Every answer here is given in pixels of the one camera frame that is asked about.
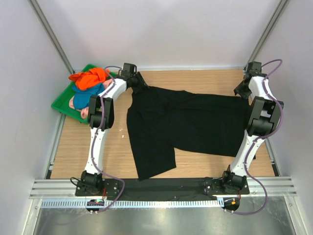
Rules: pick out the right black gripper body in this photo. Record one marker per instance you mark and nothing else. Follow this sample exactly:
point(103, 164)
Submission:
point(242, 90)

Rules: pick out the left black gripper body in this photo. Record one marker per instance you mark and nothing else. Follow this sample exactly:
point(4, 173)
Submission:
point(137, 83)

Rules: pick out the black t shirt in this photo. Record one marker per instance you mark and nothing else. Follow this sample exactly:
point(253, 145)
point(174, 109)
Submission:
point(161, 120)

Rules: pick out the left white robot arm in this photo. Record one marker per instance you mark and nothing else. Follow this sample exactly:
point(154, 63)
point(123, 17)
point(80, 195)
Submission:
point(101, 119)

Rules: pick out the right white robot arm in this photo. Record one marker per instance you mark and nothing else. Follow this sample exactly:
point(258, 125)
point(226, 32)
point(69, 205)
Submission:
point(263, 120)

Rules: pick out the orange t shirt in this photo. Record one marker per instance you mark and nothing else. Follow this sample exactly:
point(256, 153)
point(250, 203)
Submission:
point(89, 79)

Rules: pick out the blue t shirt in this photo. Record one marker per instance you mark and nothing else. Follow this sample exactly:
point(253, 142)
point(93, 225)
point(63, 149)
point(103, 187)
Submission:
point(81, 98)

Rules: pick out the pink t shirt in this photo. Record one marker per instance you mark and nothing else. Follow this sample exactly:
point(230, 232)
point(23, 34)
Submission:
point(84, 112)

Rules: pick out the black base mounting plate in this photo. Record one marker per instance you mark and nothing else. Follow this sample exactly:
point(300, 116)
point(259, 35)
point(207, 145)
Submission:
point(205, 186)

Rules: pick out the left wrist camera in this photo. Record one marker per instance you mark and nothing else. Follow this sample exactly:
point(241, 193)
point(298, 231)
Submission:
point(128, 69)

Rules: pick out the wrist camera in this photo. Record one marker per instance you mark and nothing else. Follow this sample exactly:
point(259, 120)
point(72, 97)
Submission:
point(253, 69)
point(128, 69)

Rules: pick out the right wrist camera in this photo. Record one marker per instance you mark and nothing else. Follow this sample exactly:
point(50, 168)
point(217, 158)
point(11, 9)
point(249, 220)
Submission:
point(253, 69)

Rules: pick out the right aluminium corner post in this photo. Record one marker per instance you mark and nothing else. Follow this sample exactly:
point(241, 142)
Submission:
point(280, 8)

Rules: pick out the aluminium corner post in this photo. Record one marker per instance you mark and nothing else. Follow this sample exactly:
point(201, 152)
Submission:
point(49, 31)
point(280, 8)

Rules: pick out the left aluminium corner post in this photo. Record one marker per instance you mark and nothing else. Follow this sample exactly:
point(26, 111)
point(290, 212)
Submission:
point(49, 31)

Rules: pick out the slotted grey cable duct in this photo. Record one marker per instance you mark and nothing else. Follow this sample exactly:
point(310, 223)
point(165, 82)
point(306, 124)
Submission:
point(99, 204)

